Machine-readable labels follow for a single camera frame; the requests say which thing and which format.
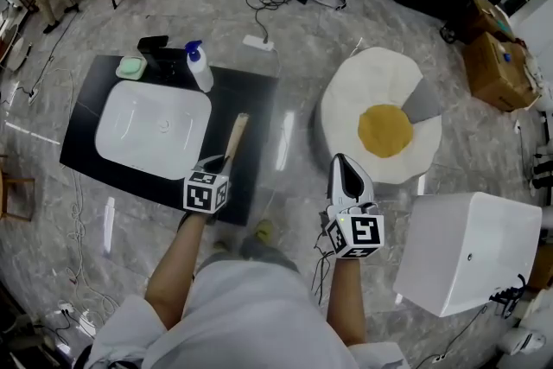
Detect person's right forearm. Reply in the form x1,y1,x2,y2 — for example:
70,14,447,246
326,257,368,347

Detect spray bottle with blue top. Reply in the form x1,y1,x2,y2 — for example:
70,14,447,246
184,40,215,93

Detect long white cable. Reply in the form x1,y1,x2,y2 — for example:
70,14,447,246
64,168,120,334

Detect dark vanity cabinet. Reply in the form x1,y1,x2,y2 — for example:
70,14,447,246
59,48,280,227

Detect white sink basin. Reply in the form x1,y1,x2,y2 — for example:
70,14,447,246
94,80,213,181

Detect white box appliance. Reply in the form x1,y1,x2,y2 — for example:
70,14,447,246
392,192,543,319

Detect green soap dish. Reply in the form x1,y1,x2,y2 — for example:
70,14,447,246
115,54,147,80

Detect person's left forearm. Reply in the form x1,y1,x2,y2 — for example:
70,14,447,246
144,211,207,332

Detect small cardboard box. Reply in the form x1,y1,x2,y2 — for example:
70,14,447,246
468,0,518,42

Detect white egg-shaped floor cushion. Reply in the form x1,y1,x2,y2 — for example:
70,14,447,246
311,46,442,186

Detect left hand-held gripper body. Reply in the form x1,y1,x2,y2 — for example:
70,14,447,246
183,168,232,215

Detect person's white shirt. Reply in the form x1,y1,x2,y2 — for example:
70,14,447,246
84,258,411,369

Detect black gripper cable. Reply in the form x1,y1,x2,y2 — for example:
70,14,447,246
311,224,334,303

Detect wooden stool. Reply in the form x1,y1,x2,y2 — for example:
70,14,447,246
0,153,35,222

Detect round white side table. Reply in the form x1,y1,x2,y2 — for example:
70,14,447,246
0,23,25,73

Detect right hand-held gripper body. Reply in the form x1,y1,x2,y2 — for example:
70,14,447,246
321,200,385,260

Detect person's shoe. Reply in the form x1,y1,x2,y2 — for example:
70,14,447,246
252,219,276,245

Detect large cardboard box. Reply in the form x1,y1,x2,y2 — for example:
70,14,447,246
462,31,541,112

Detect black tub faucet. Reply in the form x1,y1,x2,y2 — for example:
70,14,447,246
487,274,528,319

